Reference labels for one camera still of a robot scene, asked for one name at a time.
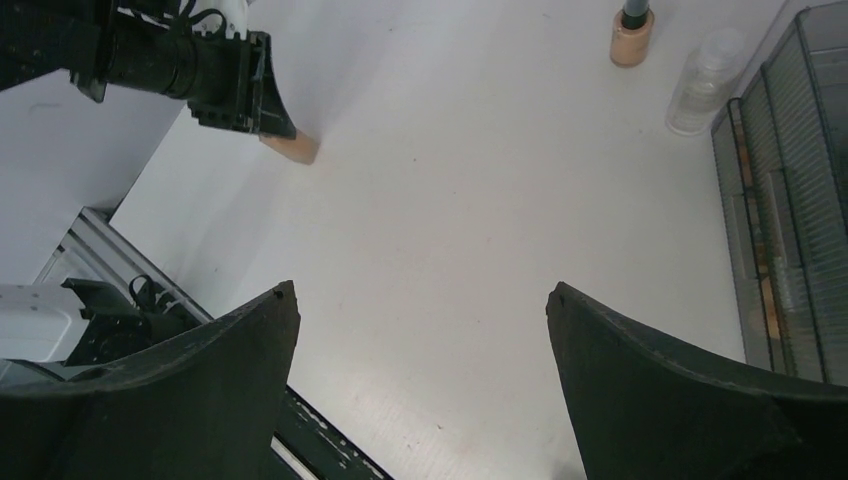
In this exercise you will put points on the foundation bottle with pump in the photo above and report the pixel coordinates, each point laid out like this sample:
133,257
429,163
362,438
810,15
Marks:
631,33

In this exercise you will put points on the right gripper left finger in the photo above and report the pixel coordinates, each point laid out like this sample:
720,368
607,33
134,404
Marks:
201,405

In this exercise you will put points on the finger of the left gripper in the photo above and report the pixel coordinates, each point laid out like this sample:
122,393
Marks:
268,115

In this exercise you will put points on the square foundation bottle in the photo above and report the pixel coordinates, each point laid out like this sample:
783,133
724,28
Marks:
301,149

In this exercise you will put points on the clear acrylic organizer box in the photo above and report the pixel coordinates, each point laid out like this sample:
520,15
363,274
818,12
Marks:
780,148

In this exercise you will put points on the black mounting rail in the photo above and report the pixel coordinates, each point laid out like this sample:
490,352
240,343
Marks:
306,445

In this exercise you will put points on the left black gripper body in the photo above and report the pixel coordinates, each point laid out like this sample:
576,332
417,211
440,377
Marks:
196,51

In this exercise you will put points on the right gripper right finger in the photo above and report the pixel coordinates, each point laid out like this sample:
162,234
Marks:
646,405

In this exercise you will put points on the clear plastic bottle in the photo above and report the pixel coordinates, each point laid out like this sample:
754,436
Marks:
706,82

